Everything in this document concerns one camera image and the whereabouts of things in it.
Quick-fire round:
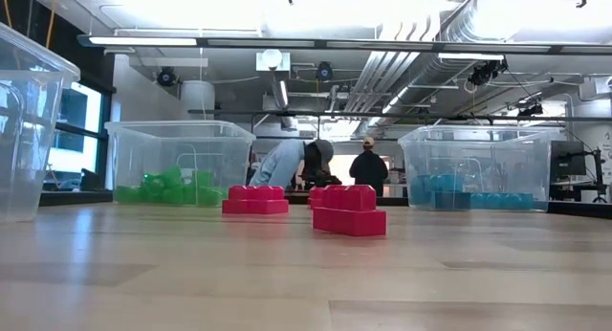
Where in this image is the small two-stud red block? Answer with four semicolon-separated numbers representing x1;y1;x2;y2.
307;186;327;211

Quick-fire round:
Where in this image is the large red toy block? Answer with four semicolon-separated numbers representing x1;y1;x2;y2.
221;184;291;216

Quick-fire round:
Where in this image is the long blue toy block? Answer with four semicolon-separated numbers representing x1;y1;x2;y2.
432;191;536;212

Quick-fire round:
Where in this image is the person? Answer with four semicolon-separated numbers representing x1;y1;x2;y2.
348;136;390;198
248;138;336;189

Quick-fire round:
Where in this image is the black round ceiling device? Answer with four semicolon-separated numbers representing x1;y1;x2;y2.
315;60;335;82
156;66;179;89

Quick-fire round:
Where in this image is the white ceiling lamp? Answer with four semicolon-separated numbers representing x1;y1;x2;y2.
254;48;292;73

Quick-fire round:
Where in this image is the clear plastic storage bin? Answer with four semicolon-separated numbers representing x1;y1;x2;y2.
0;22;81;225
397;124;552;212
103;119;257;208

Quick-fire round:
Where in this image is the white cylindrical tank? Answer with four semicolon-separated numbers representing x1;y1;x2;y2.
180;79;216;121

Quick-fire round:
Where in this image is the black horizontal pipe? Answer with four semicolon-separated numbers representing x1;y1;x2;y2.
187;108;612;123

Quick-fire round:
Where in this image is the black ceiling spotlight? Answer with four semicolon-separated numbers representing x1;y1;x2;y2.
515;100;545;118
468;57;509;87

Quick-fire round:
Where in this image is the long ceiling light bar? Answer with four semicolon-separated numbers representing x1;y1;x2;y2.
76;33;612;55

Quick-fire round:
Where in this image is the black computer monitor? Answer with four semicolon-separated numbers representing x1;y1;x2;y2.
549;139;588;187

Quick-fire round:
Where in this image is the silver ventilation duct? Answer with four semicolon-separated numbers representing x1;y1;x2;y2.
343;22;479;126

